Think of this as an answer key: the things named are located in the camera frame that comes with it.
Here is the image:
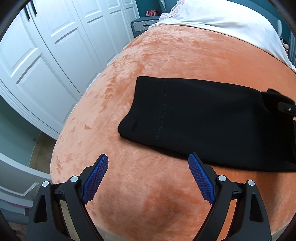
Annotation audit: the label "white panelled wardrobe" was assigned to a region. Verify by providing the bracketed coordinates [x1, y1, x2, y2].
[1, 1, 139, 138]

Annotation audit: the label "grey bedside table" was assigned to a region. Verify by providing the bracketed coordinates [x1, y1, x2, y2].
[131, 16, 159, 38]

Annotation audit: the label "orange velvet bed cover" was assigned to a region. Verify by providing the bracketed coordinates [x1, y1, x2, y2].
[50, 25, 295, 240]

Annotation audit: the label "small figurine dolls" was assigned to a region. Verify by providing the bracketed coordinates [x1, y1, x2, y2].
[280, 37, 290, 55]

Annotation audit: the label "black pants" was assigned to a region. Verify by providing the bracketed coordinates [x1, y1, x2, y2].
[118, 76, 295, 172]

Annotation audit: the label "red box on nightstand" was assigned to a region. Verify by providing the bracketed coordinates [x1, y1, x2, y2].
[145, 10, 158, 16]

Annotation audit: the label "white bed sheet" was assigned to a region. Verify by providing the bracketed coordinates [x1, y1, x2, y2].
[150, 1, 295, 71]

